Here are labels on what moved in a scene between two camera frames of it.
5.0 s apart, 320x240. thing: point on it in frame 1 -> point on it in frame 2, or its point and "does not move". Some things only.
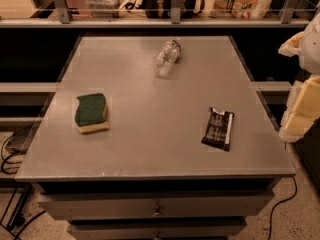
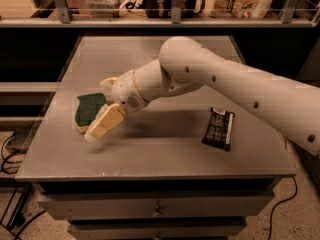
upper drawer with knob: x=155 y=206 does not move
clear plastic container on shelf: x=101 y=0 does not move
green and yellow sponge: x=91 y=113 does not move
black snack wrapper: x=218 y=131 does not move
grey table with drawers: x=150 y=176 does not move
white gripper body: x=312 y=48 -> x=126 y=91
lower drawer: x=156 y=229 does not move
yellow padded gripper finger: x=291 y=47 -> x=108 y=84
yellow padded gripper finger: x=302 y=109 -> x=111 y=116
